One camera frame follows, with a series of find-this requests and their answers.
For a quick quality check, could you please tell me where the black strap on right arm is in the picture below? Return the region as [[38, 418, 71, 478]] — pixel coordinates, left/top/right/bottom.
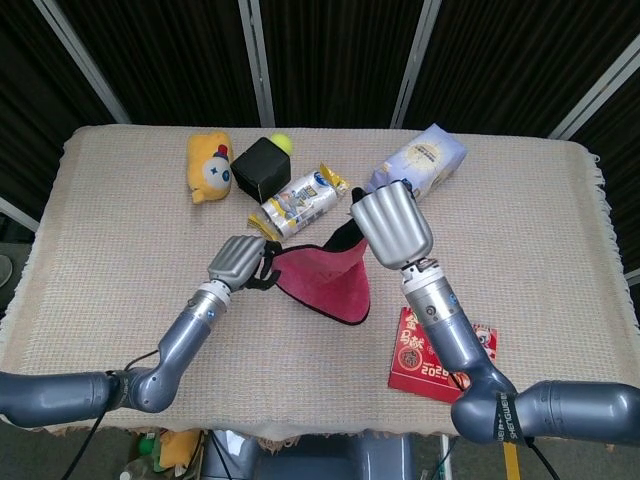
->
[[492, 392, 531, 446]]

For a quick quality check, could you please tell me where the white table leg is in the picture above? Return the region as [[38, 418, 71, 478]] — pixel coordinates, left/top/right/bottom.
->
[[439, 433, 454, 480]]

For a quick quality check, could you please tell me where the black strap on arm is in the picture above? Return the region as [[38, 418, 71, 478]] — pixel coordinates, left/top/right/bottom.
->
[[107, 372, 134, 411], [492, 392, 531, 446]]

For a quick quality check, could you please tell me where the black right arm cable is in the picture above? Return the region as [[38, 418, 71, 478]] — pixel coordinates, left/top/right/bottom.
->
[[524, 437, 561, 480]]

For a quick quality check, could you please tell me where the black cable under table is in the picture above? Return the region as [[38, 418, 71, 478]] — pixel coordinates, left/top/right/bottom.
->
[[207, 428, 236, 480]]

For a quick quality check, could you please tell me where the black cube box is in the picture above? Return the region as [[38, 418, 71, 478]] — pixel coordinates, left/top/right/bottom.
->
[[229, 137, 294, 205]]

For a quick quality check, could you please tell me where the beige woven tablecloth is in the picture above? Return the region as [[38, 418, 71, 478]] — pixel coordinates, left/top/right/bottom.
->
[[0, 123, 640, 449]]

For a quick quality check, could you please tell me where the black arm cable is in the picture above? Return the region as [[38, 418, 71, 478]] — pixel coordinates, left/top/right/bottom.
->
[[524, 437, 561, 480], [82, 349, 164, 480]]

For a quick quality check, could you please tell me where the black strap on left arm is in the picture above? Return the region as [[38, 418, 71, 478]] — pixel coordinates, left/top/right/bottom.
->
[[107, 372, 134, 411]]

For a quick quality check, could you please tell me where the red 2026 desk calendar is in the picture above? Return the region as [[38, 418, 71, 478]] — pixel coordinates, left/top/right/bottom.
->
[[387, 306, 499, 405]]

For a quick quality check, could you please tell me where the pale blue tissue pack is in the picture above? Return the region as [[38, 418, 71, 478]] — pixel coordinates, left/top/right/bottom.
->
[[364, 122, 469, 204]]

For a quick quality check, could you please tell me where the white yellow trash bag pack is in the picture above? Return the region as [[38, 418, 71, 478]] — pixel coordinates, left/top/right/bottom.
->
[[247, 162, 351, 249]]

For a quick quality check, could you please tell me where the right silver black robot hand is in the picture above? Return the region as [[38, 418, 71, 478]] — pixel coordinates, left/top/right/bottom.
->
[[348, 182, 434, 270]]

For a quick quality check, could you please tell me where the yellow plush toy with face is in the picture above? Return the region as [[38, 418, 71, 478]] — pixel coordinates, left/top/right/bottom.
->
[[186, 129, 236, 205]]

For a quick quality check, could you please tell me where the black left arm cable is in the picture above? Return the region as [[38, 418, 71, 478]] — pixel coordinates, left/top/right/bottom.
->
[[82, 349, 164, 480]]

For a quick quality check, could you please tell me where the pink and black cloth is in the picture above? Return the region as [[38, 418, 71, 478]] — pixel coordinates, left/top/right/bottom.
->
[[267, 219, 374, 326]]

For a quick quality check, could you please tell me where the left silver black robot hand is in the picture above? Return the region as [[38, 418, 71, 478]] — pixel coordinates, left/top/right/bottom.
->
[[207, 234, 284, 292]]

